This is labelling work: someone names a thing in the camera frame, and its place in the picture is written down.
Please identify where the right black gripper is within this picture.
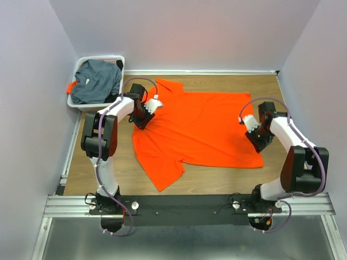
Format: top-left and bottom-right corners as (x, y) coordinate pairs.
(245, 125), (273, 153)

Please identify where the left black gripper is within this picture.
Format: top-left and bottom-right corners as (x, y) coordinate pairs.
(131, 103), (156, 131)

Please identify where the orange t shirt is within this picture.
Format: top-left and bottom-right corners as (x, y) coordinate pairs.
(132, 79), (264, 192)

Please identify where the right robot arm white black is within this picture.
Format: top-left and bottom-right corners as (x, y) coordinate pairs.
(239, 101), (329, 212)

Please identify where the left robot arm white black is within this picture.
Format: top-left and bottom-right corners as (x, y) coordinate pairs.
(81, 79), (163, 215)

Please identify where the grey blue t shirt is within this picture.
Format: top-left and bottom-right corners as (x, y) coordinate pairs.
(70, 59), (122, 105)

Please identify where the white plastic laundry basket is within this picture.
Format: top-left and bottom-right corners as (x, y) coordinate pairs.
(67, 55), (125, 112)

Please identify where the black garment in basket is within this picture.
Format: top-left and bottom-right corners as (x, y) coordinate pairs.
(116, 60), (124, 71)

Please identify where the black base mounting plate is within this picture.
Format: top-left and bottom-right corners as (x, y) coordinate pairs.
(85, 193), (282, 232)

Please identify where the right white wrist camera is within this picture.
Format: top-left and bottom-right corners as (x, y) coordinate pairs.
(239, 115), (260, 133)

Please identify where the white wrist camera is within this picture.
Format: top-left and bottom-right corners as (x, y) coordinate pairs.
(239, 115), (260, 133)
(144, 98), (163, 114)

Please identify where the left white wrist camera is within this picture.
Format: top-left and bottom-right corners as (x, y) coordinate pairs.
(144, 98), (163, 114)

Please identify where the aluminium frame rail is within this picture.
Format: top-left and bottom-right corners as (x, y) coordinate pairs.
(43, 193), (336, 218)

